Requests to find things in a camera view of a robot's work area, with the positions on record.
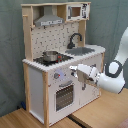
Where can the grey toy sink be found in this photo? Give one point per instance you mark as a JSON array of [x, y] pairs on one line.
[[79, 51]]

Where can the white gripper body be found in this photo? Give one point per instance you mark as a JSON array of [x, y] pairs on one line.
[[84, 72]]

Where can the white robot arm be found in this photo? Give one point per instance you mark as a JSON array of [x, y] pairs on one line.
[[111, 79]]

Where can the black toy stovetop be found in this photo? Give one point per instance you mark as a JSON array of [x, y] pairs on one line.
[[60, 58]]

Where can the oven door with handle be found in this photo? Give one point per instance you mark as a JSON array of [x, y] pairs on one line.
[[65, 96]]

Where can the black toy faucet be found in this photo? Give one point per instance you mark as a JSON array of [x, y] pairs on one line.
[[74, 40]]

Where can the white microwave door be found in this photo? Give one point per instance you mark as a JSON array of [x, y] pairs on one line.
[[78, 12]]

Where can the small metal pot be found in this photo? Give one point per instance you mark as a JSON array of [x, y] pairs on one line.
[[50, 56]]

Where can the wooden toy kitchen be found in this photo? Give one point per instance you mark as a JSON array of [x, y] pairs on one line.
[[40, 84]]

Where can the grey range hood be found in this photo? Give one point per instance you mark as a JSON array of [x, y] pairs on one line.
[[48, 18]]

